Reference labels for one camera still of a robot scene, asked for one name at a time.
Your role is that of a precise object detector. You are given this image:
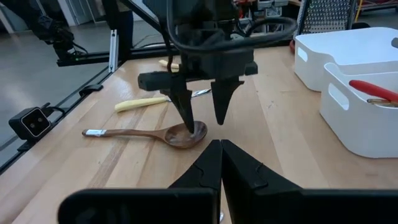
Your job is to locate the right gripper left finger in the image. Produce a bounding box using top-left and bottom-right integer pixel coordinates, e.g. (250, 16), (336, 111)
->
(169, 139), (223, 224)

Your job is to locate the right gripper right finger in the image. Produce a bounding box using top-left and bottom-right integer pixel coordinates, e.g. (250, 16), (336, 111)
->
(221, 139), (303, 224)

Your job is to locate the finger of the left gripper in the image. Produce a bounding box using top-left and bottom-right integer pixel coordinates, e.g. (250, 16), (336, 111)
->
(210, 79), (245, 126)
(160, 79), (195, 134)

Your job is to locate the dark wooden spoon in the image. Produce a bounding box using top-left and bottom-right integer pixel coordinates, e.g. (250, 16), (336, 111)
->
(81, 120), (208, 149)

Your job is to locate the knife with cream handle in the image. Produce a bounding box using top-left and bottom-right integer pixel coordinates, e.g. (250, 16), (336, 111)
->
(158, 59), (180, 70)
(114, 88), (213, 113)

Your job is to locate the red silicone spoon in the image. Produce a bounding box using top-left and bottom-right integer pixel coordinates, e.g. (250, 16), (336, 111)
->
(348, 79), (398, 103)

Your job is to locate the gold metal spoon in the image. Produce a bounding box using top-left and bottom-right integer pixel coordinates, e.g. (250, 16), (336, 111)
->
(366, 98), (398, 108)

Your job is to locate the grey storage bin rack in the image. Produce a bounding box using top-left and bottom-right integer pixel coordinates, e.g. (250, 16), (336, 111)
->
(236, 0), (292, 32)

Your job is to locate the white plastic bin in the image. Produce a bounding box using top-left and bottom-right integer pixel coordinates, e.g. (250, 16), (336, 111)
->
(294, 27), (398, 93)
(319, 62), (398, 159)

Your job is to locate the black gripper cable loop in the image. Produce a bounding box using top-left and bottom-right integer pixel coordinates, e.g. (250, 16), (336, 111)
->
(166, 0), (299, 54)

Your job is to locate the steel box grater red handle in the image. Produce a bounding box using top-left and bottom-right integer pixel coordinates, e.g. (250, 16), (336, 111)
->
(289, 0), (358, 54)

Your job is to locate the black table-level camera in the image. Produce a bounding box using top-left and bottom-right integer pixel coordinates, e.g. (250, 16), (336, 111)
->
(8, 106), (52, 141)

